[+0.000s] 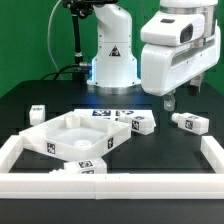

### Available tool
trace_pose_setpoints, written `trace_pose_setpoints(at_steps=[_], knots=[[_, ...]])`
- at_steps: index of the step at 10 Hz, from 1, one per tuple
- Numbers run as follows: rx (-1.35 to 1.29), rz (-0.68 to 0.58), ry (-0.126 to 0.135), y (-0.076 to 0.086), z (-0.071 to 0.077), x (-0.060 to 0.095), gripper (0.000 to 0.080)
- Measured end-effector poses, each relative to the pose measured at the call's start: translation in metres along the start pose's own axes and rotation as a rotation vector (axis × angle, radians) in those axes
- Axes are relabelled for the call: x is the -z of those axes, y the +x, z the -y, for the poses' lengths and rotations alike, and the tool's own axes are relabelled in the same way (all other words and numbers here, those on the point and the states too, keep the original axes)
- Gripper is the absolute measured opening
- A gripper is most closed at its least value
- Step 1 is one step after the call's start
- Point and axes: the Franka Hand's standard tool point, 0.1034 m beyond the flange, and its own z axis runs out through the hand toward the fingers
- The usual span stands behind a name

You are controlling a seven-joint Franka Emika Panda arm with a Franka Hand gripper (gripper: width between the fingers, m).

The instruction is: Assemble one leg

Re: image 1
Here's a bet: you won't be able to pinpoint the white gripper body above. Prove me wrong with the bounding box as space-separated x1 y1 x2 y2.
140 25 222 97

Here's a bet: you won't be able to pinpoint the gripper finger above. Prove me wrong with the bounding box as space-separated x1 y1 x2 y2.
188 73 204 96
163 92 176 111

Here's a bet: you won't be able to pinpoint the white square tabletop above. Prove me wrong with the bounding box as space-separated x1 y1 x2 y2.
19 112 131 161

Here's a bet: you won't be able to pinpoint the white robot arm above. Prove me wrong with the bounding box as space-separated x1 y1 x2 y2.
87 0 221 111

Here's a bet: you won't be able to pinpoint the white marker sheet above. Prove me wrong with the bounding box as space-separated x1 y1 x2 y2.
75 109 156 126

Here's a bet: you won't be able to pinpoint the white U-shaped fence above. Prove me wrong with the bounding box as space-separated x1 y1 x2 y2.
0 135 224 199

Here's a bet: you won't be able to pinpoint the black cables at base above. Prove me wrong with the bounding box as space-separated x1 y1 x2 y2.
40 64 93 81

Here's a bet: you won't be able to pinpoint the black camera stand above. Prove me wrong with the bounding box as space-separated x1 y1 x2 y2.
62 0 118 81

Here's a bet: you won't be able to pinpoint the white cable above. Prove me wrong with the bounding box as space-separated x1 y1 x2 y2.
47 0 64 73

